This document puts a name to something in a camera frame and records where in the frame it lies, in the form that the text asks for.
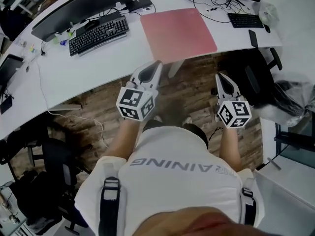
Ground small black device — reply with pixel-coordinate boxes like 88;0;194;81
0;94;13;115

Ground slim black keyboard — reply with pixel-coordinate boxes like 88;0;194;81
227;12;265;29

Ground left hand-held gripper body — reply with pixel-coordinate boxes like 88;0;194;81
115;80;159;122

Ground clear plastic bag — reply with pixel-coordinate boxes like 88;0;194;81
258;0;281;26

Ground white cable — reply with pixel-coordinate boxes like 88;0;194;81
36;59;109;148

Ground red desk mat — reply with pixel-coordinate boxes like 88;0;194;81
140;7;219;63

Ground black curved monitor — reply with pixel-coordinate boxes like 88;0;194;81
31;0;134;43

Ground person's black shorts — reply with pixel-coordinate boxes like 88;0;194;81
142;119;210;148

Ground small green desk toys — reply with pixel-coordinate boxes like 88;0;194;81
52;30;75;46

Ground bundle of black cables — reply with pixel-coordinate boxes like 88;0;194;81
181;0;251;24

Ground dark laptop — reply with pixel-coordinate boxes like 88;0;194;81
0;53;26;89

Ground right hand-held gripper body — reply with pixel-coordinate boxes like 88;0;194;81
216;94;252;129

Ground black docking box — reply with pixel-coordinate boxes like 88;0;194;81
125;0;154;13

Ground black and white shoulder strap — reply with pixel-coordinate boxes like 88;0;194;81
98;177;122;236
240;186;258;226

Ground person's left forearm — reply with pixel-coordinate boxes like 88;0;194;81
106;118;146;162

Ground white desk leg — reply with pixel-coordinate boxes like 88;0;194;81
168;59;186;79

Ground person's right forearm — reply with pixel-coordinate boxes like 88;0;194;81
219;126;242;173

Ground black office chair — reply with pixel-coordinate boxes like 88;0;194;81
6;131;90;234
217;47;284;106

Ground person's white shirt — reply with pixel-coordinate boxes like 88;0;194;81
73;125;265;236

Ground large black keyboard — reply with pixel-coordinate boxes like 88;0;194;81
68;15;130;58

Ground large crumpled plastic wrap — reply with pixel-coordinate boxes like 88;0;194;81
250;79;315;123

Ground black smartphone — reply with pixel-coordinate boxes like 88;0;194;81
248;29;259;49

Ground black framed glass panel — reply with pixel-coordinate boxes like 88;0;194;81
274;122;315;162

